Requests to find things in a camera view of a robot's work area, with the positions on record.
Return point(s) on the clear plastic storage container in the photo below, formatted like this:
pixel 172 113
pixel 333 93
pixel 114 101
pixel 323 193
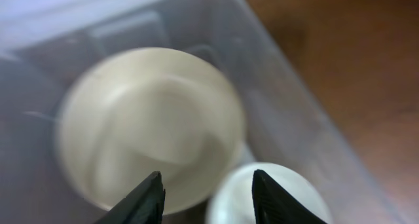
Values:
pixel 46 44

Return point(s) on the white small bowl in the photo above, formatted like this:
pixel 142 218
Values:
pixel 233 203

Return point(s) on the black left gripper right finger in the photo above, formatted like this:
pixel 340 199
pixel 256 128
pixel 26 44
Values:
pixel 274 205

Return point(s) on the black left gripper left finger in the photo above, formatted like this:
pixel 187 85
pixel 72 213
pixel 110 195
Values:
pixel 143 205

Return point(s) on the beige large bowl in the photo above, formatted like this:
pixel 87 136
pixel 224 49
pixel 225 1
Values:
pixel 145 110

